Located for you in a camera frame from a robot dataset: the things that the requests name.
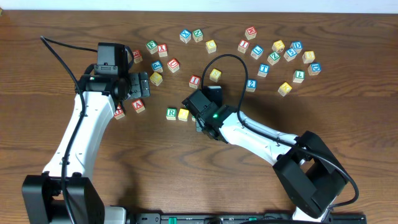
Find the red Y block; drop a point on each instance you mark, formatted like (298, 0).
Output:
(162, 50)

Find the blue D block right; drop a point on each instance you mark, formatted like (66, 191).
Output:
(314, 69)

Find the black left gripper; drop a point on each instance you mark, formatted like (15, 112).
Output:
(142, 84)

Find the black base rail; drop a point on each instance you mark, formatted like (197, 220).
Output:
(156, 218)

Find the red A block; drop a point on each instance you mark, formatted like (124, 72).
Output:
(138, 106)

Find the blue P block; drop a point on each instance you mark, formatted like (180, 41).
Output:
(157, 66)

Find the yellow block far centre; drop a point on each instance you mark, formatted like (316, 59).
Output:
(211, 46)

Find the blue X block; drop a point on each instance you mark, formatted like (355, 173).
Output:
(185, 36)

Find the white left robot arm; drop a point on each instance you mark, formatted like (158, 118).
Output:
(63, 192)

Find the red block far left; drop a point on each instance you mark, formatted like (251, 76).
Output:
(137, 56)

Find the red U block upper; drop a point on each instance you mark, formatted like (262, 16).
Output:
(173, 65)

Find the yellow 8 block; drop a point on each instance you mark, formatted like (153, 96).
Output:
(308, 57)

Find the green N block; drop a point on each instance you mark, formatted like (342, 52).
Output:
(197, 35)

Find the green 7 block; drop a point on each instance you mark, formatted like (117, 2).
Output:
(298, 76)

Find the green Z block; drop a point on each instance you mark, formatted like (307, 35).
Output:
(273, 58)

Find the red U block lower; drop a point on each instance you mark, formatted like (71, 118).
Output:
(119, 113)

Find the red i block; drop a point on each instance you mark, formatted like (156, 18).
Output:
(194, 82)
(243, 46)

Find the green F block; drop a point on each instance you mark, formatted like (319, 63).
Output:
(152, 46)

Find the green R block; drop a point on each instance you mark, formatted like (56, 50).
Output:
(171, 114)

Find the blue T block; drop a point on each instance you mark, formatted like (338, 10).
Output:
(263, 70)

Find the yellow O block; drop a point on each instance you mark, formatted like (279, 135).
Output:
(183, 114)

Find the blue D block far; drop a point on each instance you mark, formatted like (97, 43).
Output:
(297, 46)

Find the red I block lower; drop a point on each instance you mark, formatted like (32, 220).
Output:
(194, 82)

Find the yellow block with ball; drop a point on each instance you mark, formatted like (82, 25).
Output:
(278, 46)

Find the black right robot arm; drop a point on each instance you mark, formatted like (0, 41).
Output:
(306, 168)

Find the yellow block near I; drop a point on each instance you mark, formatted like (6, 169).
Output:
(215, 75)

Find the blue d block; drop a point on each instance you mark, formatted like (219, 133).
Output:
(314, 69)
(297, 46)

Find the red u block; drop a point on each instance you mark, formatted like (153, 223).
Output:
(173, 65)
(119, 113)

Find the blue 5 block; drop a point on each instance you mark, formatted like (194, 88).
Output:
(290, 54)

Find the blue L block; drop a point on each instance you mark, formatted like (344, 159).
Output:
(257, 51)

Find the yellow K block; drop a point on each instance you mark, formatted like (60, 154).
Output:
(284, 89)

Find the yellow G block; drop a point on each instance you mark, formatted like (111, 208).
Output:
(156, 78)

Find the blue 2 block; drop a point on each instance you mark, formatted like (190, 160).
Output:
(251, 85)

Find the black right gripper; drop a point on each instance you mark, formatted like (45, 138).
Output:
(199, 125)

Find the red I block upper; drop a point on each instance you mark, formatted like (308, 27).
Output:
(243, 46)

